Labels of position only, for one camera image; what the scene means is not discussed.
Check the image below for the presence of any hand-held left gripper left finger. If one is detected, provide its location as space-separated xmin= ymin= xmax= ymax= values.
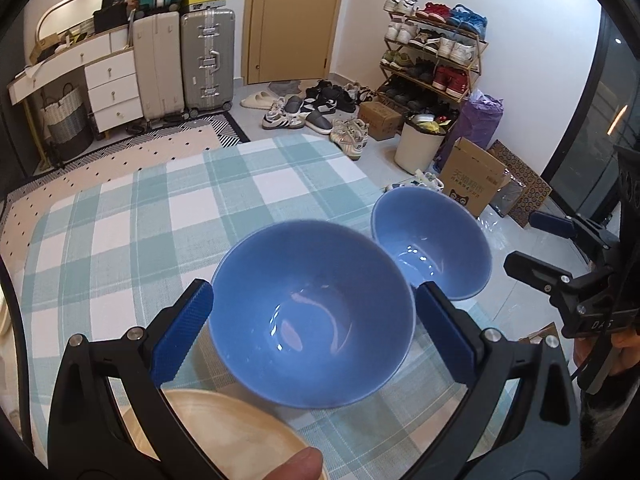
xmin=47 ymin=278 xmax=222 ymax=480

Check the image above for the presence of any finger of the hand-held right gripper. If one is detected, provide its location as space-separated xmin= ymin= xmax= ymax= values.
xmin=529 ymin=211 xmax=622 ymax=264
xmin=503 ymin=252 xmax=602 ymax=312

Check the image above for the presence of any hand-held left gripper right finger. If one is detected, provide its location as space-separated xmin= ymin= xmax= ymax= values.
xmin=415 ymin=281 xmax=583 ymax=480

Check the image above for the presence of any blue ceramic bowl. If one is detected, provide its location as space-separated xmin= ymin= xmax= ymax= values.
xmin=209 ymin=220 xmax=417 ymax=409
xmin=370 ymin=187 xmax=493 ymax=302

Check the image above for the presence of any cream speckled plate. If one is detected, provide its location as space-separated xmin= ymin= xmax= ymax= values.
xmin=120 ymin=389 xmax=331 ymax=480

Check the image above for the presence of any person's right forearm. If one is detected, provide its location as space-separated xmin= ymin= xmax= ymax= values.
xmin=580 ymin=375 xmax=637 ymax=467

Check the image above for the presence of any person's right hand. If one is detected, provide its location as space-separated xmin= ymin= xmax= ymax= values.
xmin=572 ymin=330 xmax=640 ymax=378

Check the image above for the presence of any person's left hand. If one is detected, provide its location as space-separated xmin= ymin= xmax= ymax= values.
xmin=263 ymin=447 xmax=324 ymax=480

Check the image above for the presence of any brown patterned doormat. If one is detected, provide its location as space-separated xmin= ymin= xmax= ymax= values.
xmin=487 ymin=140 xmax=554 ymax=229

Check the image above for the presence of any flat brown cardboard piece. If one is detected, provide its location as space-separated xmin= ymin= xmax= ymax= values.
xmin=519 ymin=322 xmax=567 ymax=347

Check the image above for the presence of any large printed cardboard box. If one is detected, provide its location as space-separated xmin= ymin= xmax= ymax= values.
xmin=440 ymin=137 xmax=512 ymax=218

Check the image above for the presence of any green checked tablecloth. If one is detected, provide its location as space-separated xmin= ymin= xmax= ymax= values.
xmin=0 ymin=135 xmax=566 ymax=480

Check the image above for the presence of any dark glass sliding door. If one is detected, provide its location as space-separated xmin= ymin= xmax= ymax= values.
xmin=544 ymin=7 xmax=640 ymax=222

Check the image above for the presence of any purple plastic bag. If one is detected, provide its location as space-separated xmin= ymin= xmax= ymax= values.
xmin=435 ymin=89 xmax=503 ymax=172

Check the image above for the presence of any white trash bin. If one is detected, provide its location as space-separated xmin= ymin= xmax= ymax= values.
xmin=394 ymin=112 xmax=448 ymax=175

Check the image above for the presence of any metal shoe rack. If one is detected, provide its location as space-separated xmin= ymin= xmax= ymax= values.
xmin=377 ymin=0 xmax=491 ymax=112

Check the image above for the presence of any beige rug striped border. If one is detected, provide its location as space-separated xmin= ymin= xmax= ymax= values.
xmin=5 ymin=110 xmax=252 ymax=202

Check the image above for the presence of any small brown cardboard box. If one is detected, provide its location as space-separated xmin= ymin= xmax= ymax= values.
xmin=359 ymin=101 xmax=404 ymax=141

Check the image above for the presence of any group of racked sneakers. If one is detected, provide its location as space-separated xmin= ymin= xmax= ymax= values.
xmin=381 ymin=0 xmax=488 ymax=108

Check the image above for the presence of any woven laundry basket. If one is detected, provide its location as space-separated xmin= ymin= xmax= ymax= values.
xmin=40 ymin=85 xmax=96 ymax=159

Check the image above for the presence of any scattered pile of shoes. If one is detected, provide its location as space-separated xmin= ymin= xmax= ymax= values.
xmin=241 ymin=79 xmax=374 ymax=162

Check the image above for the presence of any white vanity desk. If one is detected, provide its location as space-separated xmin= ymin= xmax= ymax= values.
xmin=7 ymin=25 xmax=144 ymax=134

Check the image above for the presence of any white suitcase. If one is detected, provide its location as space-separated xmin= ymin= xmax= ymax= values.
xmin=131 ymin=10 xmax=185 ymax=124

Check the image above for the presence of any silver suitcase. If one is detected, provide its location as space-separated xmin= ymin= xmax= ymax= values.
xmin=180 ymin=8 xmax=236 ymax=114

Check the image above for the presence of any beige wooden door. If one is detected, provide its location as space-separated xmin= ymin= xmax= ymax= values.
xmin=241 ymin=0 xmax=350 ymax=86

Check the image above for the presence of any black bag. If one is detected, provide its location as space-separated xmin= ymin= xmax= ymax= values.
xmin=93 ymin=0 xmax=132 ymax=34

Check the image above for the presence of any arched vanity mirror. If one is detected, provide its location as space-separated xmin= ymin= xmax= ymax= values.
xmin=34 ymin=0 xmax=109 ymax=49

